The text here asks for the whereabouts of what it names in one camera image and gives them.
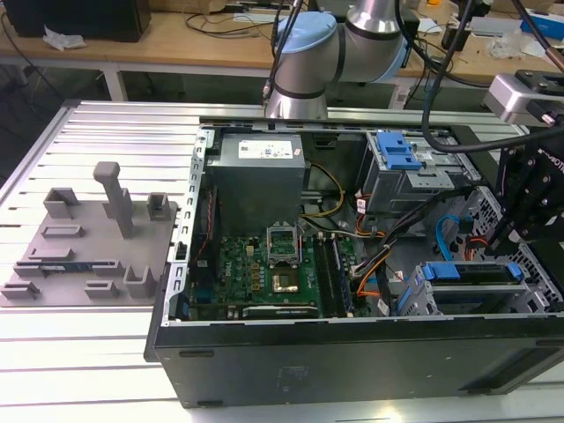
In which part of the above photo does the blue disk data wire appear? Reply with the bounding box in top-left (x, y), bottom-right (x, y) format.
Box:
top-left (434, 212), bottom-right (469, 266)

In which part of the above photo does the hard disk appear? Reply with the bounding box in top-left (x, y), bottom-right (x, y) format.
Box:
top-left (418, 259), bottom-right (530, 309)

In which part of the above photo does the orange red yellow power wire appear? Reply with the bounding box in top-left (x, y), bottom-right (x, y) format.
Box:
top-left (351, 219), bottom-right (488, 305)

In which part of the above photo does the metal disk bay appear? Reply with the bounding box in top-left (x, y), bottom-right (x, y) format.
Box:
top-left (398, 184), bottom-right (564, 316)

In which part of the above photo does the metal drive cage blue latch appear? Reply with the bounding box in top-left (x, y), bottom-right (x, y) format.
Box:
top-left (360, 130), bottom-right (481, 218)

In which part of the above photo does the crumpled clear plastic wrap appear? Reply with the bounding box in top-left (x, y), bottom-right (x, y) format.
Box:
top-left (487, 29), bottom-right (537, 61)

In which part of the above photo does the blue cardboard box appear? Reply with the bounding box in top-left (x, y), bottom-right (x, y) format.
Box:
top-left (519, 9), bottom-right (564, 37)

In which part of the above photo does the small black box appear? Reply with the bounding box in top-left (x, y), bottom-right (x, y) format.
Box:
top-left (442, 21), bottom-right (471, 50)

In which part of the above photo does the installed RAM stick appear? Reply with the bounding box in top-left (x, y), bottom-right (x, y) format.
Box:
top-left (330, 236), bottom-right (356, 316)

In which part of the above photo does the metal locking lever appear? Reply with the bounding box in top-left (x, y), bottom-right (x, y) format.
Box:
top-left (296, 219), bottom-right (307, 267)

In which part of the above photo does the metal socket cover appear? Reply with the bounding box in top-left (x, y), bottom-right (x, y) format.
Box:
top-left (266, 224), bottom-right (300, 266)

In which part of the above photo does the CPU socket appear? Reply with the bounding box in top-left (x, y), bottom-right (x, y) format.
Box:
top-left (269, 267), bottom-right (303, 297)

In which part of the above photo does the black graphics card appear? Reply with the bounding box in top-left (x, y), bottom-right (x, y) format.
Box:
top-left (240, 303), bottom-right (321, 320)

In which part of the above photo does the grey power supply unit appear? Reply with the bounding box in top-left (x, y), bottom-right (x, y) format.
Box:
top-left (205, 133), bottom-right (308, 224)

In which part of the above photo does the black PC case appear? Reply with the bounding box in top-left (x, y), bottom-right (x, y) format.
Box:
top-left (144, 115), bottom-right (564, 409)

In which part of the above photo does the green motherboard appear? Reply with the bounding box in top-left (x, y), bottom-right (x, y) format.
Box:
top-left (189, 233), bottom-right (359, 319)

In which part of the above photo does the wooden desk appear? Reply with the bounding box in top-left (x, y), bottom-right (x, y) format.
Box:
top-left (0, 0), bottom-right (564, 94)

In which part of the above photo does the grey parts rack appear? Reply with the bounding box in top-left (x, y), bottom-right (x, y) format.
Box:
top-left (0, 160), bottom-right (182, 308)

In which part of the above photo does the large black box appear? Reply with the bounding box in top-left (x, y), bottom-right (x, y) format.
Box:
top-left (2, 0), bottom-right (152, 43)

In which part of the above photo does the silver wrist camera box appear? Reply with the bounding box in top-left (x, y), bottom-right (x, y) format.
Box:
top-left (483, 71), bottom-right (564, 128)

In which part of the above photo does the black sleeved wire bundle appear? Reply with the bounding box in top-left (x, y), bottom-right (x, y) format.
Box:
top-left (353, 187), bottom-right (472, 277)

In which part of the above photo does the thick black gripper cable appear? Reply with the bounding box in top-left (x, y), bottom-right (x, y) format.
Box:
top-left (394, 0), bottom-right (541, 153)

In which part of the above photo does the yellow black wire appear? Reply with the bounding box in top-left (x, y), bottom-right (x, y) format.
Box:
top-left (299, 162), bottom-right (347, 219)

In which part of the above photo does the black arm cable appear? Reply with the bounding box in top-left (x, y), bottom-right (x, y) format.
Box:
top-left (263, 0), bottom-right (306, 97)

